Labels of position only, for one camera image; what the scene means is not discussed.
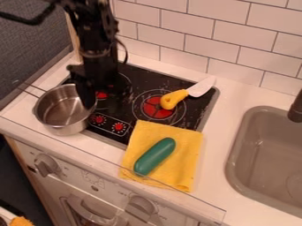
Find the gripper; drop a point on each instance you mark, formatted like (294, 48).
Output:
(98, 72)

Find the silver pot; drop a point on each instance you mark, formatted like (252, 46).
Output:
(59, 111)

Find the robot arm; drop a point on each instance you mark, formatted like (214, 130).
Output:
(94, 26)

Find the toy stove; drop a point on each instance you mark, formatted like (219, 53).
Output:
(173, 117)

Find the yellow and white toy knife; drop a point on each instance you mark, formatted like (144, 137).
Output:
(184, 94)

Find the green toy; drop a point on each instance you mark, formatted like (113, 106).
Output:
(154, 156)

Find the yellow cloth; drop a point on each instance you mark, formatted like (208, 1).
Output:
(177, 159)

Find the yellow toy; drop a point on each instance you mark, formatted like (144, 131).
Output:
(20, 222)

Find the toy sink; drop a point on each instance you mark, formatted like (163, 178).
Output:
(267, 161)

